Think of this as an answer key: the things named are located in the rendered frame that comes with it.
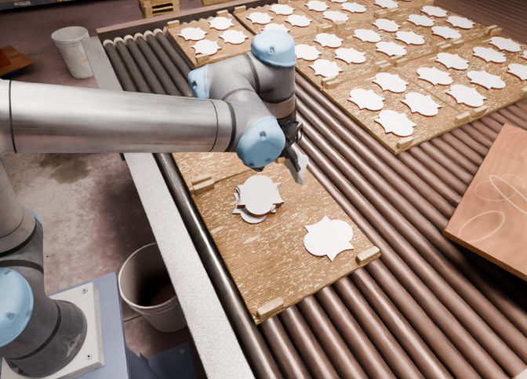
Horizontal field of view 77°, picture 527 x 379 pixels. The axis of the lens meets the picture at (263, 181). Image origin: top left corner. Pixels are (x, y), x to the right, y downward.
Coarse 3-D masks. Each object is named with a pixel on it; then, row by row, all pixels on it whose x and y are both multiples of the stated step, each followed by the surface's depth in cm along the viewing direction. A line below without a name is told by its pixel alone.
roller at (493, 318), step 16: (304, 128) 117; (320, 144) 111; (336, 160) 106; (352, 176) 102; (368, 192) 97; (384, 208) 93; (400, 224) 90; (416, 240) 86; (432, 256) 83; (448, 272) 80; (464, 288) 77; (480, 304) 75; (496, 320) 72; (512, 336) 70
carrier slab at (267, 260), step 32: (192, 192) 94; (224, 192) 94; (288, 192) 94; (320, 192) 94; (224, 224) 87; (256, 224) 87; (288, 224) 87; (352, 224) 87; (224, 256) 81; (256, 256) 81; (288, 256) 81; (352, 256) 81; (256, 288) 75; (288, 288) 75; (320, 288) 76; (256, 320) 71
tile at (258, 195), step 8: (256, 176) 93; (248, 184) 91; (256, 184) 91; (264, 184) 91; (272, 184) 91; (240, 192) 89; (248, 192) 89; (256, 192) 89; (264, 192) 89; (272, 192) 89; (240, 200) 88; (248, 200) 88; (256, 200) 88; (264, 200) 88; (272, 200) 88; (248, 208) 86; (256, 208) 86; (264, 208) 86
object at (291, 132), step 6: (294, 108) 71; (294, 114) 72; (282, 120) 66; (288, 120) 67; (294, 120) 74; (288, 126) 73; (294, 126) 73; (300, 126) 74; (288, 132) 72; (294, 132) 72; (300, 132) 76; (288, 138) 71; (294, 138) 77; (300, 138) 77; (288, 144) 72; (282, 156) 73
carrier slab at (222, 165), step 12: (180, 156) 104; (192, 156) 104; (204, 156) 104; (216, 156) 104; (228, 156) 104; (180, 168) 101; (192, 168) 101; (204, 168) 101; (216, 168) 101; (228, 168) 101; (240, 168) 101; (216, 180) 97
